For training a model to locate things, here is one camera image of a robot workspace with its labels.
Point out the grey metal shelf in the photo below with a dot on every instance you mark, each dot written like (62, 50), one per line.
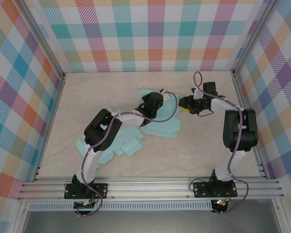
(148, 222)

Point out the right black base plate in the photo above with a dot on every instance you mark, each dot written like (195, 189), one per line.
(201, 189)

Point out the light blue paper box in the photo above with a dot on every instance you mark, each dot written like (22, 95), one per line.
(165, 126)
(126, 143)

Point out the long aluminium base rail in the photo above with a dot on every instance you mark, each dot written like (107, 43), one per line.
(148, 188)

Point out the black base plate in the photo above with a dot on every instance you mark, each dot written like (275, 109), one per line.
(201, 189)
(101, 189)

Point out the small controller board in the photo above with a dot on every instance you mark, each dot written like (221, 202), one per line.
(85, 205)
(220, 203)

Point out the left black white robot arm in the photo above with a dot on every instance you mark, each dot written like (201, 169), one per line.
(101, 131)

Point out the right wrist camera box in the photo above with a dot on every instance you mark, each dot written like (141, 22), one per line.
(197, 94)

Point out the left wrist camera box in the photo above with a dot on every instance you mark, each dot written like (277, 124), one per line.
(166, 95)

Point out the aluminium frame leg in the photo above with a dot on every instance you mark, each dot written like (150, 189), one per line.
(20, 218)
(282, 218)

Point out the aluminium frame post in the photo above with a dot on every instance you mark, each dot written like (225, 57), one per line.
(253, 36)
(42, 40)

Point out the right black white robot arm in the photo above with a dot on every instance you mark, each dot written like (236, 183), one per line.
(240, 136)

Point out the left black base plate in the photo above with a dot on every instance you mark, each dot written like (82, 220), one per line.
(101, 189)

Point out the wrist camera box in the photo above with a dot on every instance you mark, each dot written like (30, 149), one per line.
(197, 94)
(166, 95)

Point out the aluminium side rail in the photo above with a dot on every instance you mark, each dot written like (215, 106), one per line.
(242, 102)
(50, 126)

